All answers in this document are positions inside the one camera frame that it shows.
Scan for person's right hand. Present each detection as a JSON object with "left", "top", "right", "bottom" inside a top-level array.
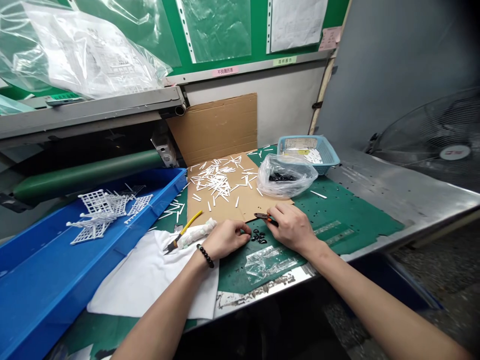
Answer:
[{"left": 267, "top": 202, "right": 327, "bottom": 257}]

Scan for person's left hand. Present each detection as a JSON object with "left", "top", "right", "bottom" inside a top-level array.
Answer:
[{"left": 199, "top": 219, "right": 252, "bottom": 262}]

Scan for orange-handled cutting pliers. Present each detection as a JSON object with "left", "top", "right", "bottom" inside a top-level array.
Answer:
[{"left": 253, "top": 211, "right": 280, "bottom": 228}]

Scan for flat cardboard sheet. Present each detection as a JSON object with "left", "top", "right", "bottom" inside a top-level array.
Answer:
[{"left": 185, "top": 149, "right": 296, "bottom": 227}]

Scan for group of small black parts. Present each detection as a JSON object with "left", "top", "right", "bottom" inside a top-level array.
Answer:
[{"left": 243, "top": 226, "right": 268, "bottom": 245}]

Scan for clear tape strips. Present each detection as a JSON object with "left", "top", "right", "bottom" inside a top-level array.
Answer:
[{"left": 312, "top": 220, "right": 356, "bottom": 247}]

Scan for crumpled clear tape patch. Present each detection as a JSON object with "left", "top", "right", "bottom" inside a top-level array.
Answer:
[{"left": 244, "top": 245, "right": 298, "bottom": 279}]

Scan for clear bag of black parts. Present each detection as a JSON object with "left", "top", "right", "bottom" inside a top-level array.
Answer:
[{"left": 256, "top": 152, "right": 319, "bottom": 200}]

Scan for pile of white plastic sticks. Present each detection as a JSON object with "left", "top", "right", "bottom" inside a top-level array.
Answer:
[{"left": 160, "top": 145, "right": 275, "bottom": 227}]

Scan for green work mat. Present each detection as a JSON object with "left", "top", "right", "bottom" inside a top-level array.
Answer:
[{"left": 48, "top": 144, "right": 406, "bottom": 360}]

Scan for white pieces in basket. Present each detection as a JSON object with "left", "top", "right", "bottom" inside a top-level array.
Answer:
[{"left": 281, "top": 146, "right": 324, "bottom": 165}]

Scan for white cloth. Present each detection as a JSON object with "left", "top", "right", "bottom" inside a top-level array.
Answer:
[{"left": 86, "top": 228, "right": 221, "bottom": 320}]

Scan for blue plastic basket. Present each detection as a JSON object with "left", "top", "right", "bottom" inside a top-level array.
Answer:
[{"left": 277, "top": 135, "right": 341, "bottom": 177}]

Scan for upright cardboard sheet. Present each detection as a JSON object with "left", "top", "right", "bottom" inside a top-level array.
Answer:
[{"left": 166, "top": 92, "right": 259, "bottom": 168}]

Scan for pile of white grid frames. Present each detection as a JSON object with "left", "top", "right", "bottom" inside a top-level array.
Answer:
[{"left": 66, "top": 182, "right": 155, "bottom": 247}]

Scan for green conveyor roller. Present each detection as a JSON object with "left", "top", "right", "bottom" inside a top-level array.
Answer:
[{"left": 14, "top": 148, "right": 167, "bottom": 204}]

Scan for metal cage fan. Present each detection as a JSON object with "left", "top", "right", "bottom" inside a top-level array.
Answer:
[{"left": 364, "top": 87, "right": 480, "bottom": 190}]

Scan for grey metal shelf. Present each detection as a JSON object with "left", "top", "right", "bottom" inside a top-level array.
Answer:
[{"left": 0, "top": 85, "right": 190, "bottom": 140}]

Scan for long blue plastic tray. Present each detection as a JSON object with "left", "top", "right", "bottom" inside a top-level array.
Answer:
[{"left": 0, "top": 167, "right": 188, "bottom": 360}]

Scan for pink note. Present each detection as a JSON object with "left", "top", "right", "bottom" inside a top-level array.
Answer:
[{"left": 319, "top": 25, "right": 343, "bottom": 52}]

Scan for printed paper in sleeve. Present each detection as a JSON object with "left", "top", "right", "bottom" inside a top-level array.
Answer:
[{"left": 266, "top": 0, "right": 329, "bottom": 55}]

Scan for green notice board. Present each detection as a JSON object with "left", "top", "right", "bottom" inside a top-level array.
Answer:
[{"left": 0, "top": 0, "right": 352, "bottom": 82}]

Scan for empty clear sheet protector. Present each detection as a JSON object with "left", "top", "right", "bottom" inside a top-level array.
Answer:
[{"left": 175, "top": 0, "right": 253, "bottom": 64}]

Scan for large clear bag with papers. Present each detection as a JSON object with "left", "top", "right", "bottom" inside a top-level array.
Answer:
[{"left": 0, "top": 0, "right": 174, "bottom": 101}]

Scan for yellow-handled cutting pliers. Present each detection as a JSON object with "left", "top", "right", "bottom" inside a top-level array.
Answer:
[{"left": 163, "top": 209, "right": 218, "bottom": 256}]

